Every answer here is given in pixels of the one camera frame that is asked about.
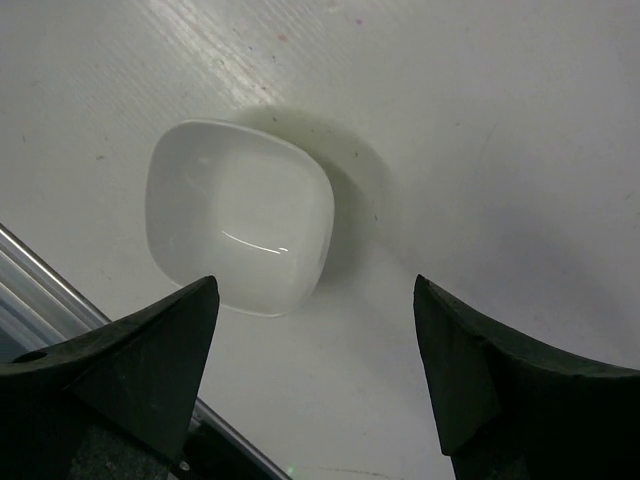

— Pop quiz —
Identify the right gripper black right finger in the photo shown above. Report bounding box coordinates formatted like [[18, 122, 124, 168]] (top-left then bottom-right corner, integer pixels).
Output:
[[413, 277, 639, 479]]

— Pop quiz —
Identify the white square bowl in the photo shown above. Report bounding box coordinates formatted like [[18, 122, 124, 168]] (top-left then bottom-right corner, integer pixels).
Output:
[[145, 120, 335, 317]]

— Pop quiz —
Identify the aluminium mounting rail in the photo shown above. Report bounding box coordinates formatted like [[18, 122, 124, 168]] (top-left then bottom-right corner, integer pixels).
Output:
[[1, 226, 290, 479]]

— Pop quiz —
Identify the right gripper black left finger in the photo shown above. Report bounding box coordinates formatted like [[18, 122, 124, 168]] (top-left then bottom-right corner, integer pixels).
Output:
[[1, 276, 219, 479]]

